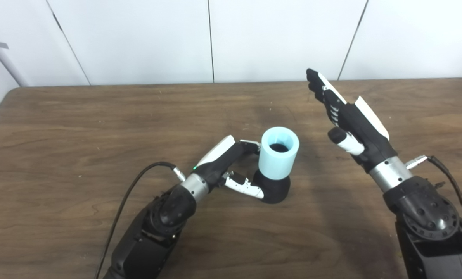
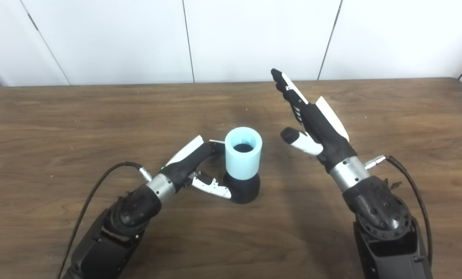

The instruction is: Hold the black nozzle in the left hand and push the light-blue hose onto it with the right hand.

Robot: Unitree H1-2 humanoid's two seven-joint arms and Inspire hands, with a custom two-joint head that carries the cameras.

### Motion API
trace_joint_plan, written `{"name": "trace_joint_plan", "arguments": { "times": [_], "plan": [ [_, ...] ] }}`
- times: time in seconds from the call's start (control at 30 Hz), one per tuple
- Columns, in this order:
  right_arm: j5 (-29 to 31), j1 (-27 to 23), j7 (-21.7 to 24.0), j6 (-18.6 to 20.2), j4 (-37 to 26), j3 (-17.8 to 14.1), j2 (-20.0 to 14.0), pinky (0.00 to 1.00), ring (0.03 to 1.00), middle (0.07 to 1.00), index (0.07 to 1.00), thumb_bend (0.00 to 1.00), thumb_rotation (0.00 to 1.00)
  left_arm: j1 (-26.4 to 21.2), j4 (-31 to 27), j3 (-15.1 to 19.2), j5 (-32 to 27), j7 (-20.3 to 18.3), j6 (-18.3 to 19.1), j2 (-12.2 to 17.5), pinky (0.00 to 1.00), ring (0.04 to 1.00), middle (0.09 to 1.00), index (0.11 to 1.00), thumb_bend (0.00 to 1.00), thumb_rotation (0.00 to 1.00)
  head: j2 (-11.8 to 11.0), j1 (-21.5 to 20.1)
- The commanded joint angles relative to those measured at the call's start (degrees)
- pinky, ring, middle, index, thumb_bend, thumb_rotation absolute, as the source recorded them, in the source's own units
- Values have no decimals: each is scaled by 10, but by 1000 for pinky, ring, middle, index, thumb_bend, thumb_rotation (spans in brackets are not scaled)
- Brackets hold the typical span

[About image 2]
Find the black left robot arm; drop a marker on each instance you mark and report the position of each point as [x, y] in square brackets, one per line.
[122, 228]

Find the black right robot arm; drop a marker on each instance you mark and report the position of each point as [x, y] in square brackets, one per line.
[378, 217]

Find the black and white left hand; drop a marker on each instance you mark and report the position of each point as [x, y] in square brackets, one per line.
[186, 162]

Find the black and white right hand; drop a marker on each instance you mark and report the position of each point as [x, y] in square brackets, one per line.
[324, 131]

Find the black funnel-shaped nozzle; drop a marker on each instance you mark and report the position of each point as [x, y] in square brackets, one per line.
[242, 190]

